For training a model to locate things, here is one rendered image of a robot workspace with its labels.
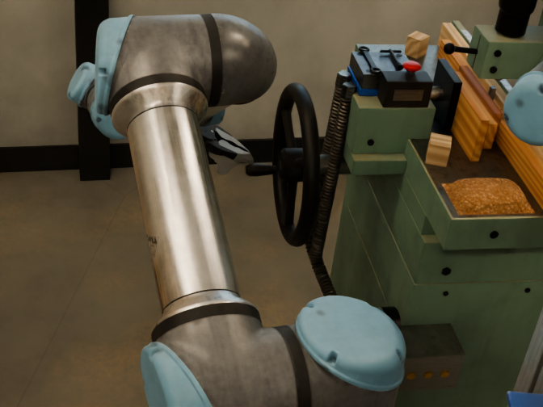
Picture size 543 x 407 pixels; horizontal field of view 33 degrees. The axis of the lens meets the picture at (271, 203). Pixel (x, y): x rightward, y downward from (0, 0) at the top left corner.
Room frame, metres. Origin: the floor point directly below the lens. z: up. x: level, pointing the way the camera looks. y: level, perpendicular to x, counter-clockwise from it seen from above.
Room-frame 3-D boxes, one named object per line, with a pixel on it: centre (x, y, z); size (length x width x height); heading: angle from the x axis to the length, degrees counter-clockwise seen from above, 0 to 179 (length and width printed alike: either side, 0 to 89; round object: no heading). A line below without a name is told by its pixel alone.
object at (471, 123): (1.39, -0.30, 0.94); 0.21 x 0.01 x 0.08; 13
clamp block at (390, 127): (1.40, -0.17, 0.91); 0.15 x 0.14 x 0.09; 13
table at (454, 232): (1.42, -0.26, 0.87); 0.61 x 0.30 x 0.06; 13
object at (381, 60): (1.39, -0.17, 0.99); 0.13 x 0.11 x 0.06; 13
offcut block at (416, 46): (1.68, -0.25, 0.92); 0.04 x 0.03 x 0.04; 146
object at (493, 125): (1.43, -0.33, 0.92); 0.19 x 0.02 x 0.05; 13
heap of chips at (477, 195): (1.18, -0.33, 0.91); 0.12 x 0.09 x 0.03; 103
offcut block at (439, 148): (1.28, -0.26, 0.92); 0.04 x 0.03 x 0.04; 172
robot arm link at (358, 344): (0.69, -0.09, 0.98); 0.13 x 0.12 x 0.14; 111
